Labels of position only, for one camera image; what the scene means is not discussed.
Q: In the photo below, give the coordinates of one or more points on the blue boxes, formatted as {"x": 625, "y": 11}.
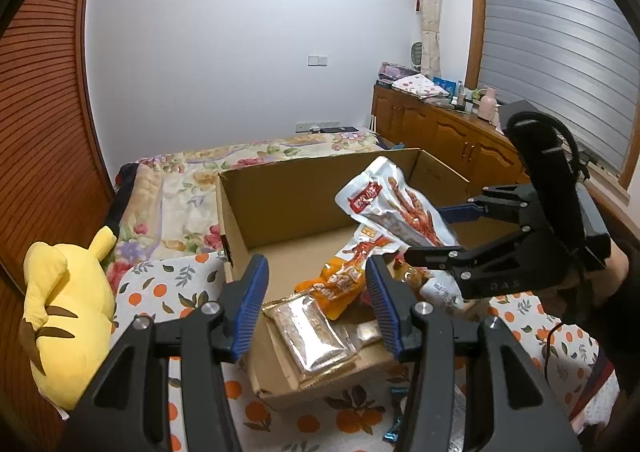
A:
{"x": 445, "y": 84}

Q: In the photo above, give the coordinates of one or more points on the folded purple cloth pile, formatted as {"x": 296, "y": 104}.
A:
{"x": 395, "y": 71}

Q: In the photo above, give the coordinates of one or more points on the folded floral cloth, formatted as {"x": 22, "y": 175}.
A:
{"x": 420, "y": 86}

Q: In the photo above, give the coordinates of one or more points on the small beige snack packet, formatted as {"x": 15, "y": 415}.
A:
{"x": 369, "y": 332}

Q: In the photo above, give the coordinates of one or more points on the dark phone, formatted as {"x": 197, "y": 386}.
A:
{"x": 342, "y": 129}

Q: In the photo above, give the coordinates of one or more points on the white chicken feet snack bag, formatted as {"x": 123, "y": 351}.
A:
{"x": 380, "y": 202}

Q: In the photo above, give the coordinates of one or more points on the white power strip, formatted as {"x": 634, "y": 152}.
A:
{"x": 307, "y": 125}

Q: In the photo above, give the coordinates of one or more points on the small white fan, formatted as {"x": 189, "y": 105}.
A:
{"x": 415, "y": 56}

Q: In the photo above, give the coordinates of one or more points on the orange snack packet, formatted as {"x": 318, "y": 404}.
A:
{"x": 340, "y": 289}

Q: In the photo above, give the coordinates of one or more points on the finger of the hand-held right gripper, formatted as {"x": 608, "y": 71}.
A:
{"x": 457, "y": 213}
{"x": 440, "y": 257}

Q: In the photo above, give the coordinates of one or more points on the white wall socket plate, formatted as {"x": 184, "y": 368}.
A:
{"x": 317, "y": 60}

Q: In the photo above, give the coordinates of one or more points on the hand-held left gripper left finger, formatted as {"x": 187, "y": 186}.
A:
{"x": 250, "y": 307}

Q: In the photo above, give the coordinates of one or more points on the yellow plush toy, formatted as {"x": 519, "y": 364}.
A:
{"x": 65, "y": 312}

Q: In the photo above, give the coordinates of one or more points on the floral bed blanket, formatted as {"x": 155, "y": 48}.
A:
{"x": 190, "y": 182}

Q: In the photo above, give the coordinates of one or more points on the row of small cosmetic bottles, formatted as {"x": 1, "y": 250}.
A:
{"x": 465, "y": 101}

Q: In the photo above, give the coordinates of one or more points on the blue candy wrapper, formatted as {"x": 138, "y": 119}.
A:
{"x": 400, "y": 390}
{"x": 392, "y": 429}

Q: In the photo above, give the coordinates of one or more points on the grey window blind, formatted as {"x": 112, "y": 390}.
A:
{"x": 550, "y": 41}

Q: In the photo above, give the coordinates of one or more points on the long wooden cabinet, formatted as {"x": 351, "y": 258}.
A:
{"x": 440, "y": 131}

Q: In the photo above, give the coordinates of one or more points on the clear packet of brown bar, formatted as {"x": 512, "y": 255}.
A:
{"x": 310, "y": 337}

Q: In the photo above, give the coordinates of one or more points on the person's right forearm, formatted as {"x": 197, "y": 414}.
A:
{"x": 631, "y": 327}

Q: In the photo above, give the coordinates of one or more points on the pink bottle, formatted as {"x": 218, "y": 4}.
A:
{"x": 487, "y": 104}

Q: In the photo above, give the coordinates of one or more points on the red-brown slatted wardrobe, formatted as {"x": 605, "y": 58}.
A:
{"x": 45, "y": 106}

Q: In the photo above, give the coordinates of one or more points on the brown cardboard box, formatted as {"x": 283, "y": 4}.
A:
{"x": 280, "y": 227}

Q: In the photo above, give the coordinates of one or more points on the wooden window frame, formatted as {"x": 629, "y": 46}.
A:
{"x": 472, "y": 21}

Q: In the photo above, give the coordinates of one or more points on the white packet with orange label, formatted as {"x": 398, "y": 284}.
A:
{"x": 370, "y": 244}

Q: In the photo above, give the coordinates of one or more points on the person's right hand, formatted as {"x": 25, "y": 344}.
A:
{"x": 619, "y": 264}

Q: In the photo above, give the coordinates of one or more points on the silver printed snack packet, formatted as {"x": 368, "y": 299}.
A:
{"x": 442, "y": 291}

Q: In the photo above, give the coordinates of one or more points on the orange fruit print tablecloth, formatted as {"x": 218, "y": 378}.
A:
{"x": 165, "y": 292}

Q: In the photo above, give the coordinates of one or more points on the pale patterned curtain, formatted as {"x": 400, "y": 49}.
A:
{"x": 429, "y": 6}

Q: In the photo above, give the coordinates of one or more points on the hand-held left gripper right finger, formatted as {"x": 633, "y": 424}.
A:
{"x": 385, "y": 312}

